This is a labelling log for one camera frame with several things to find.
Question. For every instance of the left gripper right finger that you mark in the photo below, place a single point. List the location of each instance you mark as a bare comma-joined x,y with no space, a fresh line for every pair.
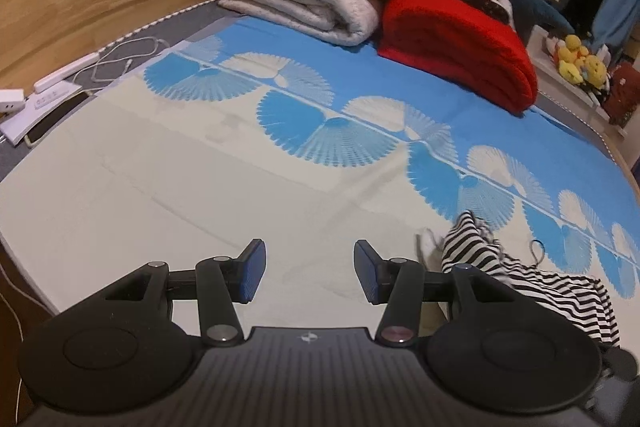
402,285

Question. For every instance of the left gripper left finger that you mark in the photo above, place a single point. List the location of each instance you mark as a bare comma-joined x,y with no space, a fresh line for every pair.
216,284

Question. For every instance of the striped black white hoodie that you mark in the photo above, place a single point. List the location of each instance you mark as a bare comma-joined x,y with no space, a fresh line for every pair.
581,299

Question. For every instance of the blue white fan-pattern bedsheet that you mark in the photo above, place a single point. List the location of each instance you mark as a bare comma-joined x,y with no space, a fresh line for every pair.
207,130

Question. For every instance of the smartphone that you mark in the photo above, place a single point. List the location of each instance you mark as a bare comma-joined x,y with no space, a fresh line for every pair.
52,119

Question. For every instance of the red folded blanket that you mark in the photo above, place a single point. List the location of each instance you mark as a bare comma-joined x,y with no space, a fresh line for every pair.
452,40

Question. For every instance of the white power strip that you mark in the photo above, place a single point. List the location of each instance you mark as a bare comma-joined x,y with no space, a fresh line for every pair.
65,71

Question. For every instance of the yellow duck plush toys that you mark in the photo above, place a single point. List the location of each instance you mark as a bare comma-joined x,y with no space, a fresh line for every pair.
577,65

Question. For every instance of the white wall charger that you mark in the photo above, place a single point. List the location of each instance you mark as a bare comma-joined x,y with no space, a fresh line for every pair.
11,100

